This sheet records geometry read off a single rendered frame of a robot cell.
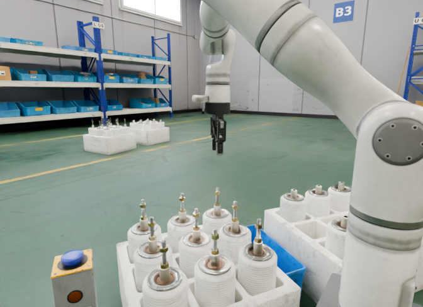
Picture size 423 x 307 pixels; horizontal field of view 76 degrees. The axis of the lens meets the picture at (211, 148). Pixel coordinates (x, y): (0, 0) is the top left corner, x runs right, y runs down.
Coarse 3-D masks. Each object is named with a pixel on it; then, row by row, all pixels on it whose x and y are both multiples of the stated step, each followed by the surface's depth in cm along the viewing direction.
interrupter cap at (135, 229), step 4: (136, 224) 80; (156, 224) 80; (132, 228) 78; (136, 228) 78; (148, 228) 78; (156, 228) 78; (132, 232) 76; (136, 232) 76; (140, 232) 76; (144, 232) 76; (148, 232) 76
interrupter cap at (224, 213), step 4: (212, 208) 91; (220, 208) 91; (208, 212) 88; (212, 212) 89; (220, 212) 89; (224, 212) 88; (208, 216) 86; (212, 216) 85; (216, 216) 85; (220, 216) 85; (224, 216) 85
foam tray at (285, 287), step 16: (128, 256) 83; (176, 256) 77; (128, 272) 70; (128, 288) 65; (192, 288) 67; (240, 288) 65; (288, 288) 65; (128, 304) 60; (192, 304) 60; (240, 304) 60; (256, 304) 60; (272, 304) 62; (288, 304) 64
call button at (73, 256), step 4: (68, 252) 54; (72, 252) 53; (76, 252) 53; (80, 252) 54; (64, 256) 52; (68, 256) 52; (72, 256) 52; (76, 256) 52; (80, 256) 52; (64, 260) 51; (68, 260) 51; (72, 260) 51; (76, 260) 52; (80, 260) 53; (64, 264) 51; (68, 264) 51; (72, 264) 52; (76, 264) 52
